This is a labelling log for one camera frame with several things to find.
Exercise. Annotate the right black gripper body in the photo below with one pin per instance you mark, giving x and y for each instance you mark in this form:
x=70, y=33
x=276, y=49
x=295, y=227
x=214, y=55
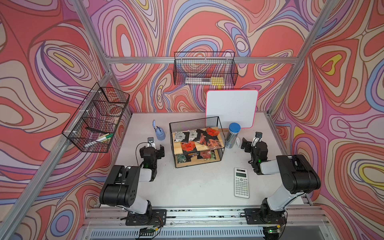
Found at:
x=246, y=144

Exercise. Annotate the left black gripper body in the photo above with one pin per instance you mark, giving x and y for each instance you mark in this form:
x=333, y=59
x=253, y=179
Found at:
x=159, y=151

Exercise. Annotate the white patterned tea bag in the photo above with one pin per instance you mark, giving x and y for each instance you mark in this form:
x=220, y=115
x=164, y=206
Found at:
x=182, y=137

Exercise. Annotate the red tea bag black edge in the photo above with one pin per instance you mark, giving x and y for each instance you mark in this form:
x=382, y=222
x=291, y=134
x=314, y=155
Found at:
x=214, y=144

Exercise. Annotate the red tea bag shelf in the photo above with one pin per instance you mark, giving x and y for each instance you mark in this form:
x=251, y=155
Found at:
x=205, y=154
x=212, y=132

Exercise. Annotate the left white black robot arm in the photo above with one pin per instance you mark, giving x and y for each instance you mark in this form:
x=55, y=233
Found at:
x=121, y=186

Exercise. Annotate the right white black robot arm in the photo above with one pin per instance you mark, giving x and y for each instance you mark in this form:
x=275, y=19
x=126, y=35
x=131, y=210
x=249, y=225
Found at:
x=297, y=175

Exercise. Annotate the green tea bag lower shelf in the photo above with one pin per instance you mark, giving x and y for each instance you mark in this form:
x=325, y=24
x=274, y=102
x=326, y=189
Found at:
x=181, y=158

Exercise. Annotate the blue brush holder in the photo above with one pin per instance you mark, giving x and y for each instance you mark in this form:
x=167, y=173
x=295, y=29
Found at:
x=160, y=133

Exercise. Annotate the white eraser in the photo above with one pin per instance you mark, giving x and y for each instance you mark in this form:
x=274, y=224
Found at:
x=238, y=142

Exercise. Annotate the blue lid pen jar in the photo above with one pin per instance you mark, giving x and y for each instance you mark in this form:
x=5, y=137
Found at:
x=234, y=129

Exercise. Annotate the white calculator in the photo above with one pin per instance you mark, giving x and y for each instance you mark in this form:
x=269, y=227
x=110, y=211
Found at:
x=241, y=183

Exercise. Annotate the green marker in basket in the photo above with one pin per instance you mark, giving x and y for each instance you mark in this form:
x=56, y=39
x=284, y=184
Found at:
x=105, y=137

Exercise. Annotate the yellow sticky notes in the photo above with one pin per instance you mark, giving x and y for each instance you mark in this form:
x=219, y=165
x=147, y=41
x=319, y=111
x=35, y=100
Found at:
x=217, y=81

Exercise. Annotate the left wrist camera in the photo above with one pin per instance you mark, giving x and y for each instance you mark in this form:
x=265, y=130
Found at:
x=151, y=142

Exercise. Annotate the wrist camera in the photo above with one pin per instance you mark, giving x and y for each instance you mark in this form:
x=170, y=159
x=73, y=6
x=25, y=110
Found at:
x=257, y=138
x=151, y=142

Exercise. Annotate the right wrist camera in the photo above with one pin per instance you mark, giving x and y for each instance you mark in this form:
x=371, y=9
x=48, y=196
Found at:
x=257, y=138

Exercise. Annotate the black wire two-tier shelf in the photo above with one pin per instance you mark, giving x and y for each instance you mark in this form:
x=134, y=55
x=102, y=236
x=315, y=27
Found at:
x=202, y=124

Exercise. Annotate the white board pink frame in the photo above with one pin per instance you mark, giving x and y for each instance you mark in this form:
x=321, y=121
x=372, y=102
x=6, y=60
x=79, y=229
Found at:
x=232, y=106

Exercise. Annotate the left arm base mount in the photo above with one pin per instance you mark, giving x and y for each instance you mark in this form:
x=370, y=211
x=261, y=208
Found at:
x=147, y=217

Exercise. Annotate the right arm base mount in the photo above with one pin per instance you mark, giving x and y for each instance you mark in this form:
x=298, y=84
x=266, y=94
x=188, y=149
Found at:
x=264, y=217

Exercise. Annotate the left wall wire basket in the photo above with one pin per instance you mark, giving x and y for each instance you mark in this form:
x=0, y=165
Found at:
x=99, y=114

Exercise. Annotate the wall wire basket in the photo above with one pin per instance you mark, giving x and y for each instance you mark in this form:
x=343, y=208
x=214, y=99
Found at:
x=197, y=67
x=99, y=114

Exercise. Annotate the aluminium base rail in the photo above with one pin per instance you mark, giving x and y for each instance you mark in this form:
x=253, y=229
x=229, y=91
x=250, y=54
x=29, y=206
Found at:
x=301, y=222

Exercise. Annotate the back wall wire basket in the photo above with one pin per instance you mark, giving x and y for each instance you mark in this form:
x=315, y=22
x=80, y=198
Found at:
x=197, y=67

